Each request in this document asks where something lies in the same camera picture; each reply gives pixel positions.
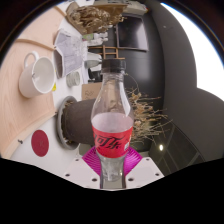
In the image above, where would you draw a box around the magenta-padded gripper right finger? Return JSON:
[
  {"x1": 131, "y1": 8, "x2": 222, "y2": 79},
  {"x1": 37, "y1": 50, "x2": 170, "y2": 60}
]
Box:
[{"x1": 124, "y1": 146, "x2": 165, "y2": 190}]

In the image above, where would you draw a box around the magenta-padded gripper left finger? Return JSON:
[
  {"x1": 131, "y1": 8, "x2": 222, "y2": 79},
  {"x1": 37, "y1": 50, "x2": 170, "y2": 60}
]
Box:
[{"x1": 63, "y1": 146, "x2": 101, "y2": 190}]

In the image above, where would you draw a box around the clear red-labelled drink bottle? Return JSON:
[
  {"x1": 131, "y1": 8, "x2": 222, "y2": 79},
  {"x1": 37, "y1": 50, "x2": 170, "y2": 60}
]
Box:
[{"x1": 90, "y1": 58, "x2": 135, "y2": 191}]

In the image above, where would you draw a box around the dried plant in grey pot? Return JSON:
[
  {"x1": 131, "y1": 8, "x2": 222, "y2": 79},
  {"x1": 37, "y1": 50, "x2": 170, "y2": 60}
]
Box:
[{"x1": 61, "y1": 74, "x2": 174, "y2": 148}]

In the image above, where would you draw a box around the flat round red coaster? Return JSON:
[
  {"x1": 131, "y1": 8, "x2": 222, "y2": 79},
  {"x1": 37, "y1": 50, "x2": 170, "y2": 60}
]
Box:
[{"x1": 30, "y1": 129, "x2": 50, "y2": 158}]

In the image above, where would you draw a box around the cardboard box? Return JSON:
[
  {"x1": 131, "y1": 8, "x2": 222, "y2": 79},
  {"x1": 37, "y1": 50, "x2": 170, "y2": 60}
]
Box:
[{"x1": 81, "y1": 82, "x2": 104, "y2": 102}]

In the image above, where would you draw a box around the small white ribbed cup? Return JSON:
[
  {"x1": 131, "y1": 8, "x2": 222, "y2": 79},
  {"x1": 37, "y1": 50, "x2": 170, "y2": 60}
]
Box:
[{"x1": 65, "y1": 70, "x2": 82, "y2": 88}]

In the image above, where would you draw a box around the tan canvas mat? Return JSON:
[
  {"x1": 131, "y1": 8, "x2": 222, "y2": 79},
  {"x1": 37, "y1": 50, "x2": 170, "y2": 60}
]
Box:
[{"x1": 0, "y1": 6, "x2": 68, "y2": 159}]

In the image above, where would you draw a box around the white mug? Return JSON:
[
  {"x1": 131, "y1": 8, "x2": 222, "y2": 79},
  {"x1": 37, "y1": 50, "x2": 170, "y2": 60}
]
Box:
[{"x1": 18, "y1": 50, "x2": 57, "y2": 99}]

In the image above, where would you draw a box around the open printed newspaper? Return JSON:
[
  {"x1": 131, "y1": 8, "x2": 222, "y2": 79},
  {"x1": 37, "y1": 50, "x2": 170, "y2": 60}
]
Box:
[{"x1": 53, "y1": 28, "x2": 88, "y2": 79}]

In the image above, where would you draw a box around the wooden easel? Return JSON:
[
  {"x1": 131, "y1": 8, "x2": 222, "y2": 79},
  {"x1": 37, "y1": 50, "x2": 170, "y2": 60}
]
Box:
[{"x1": 87, "y1": 44, "x2": 126, "y2": 61}]

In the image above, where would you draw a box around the black wall screen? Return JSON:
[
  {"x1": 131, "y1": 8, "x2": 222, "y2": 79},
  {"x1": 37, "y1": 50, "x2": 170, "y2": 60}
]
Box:
[{"x1": 115, "y1": 14, "x2": 149, "y2": 52}]

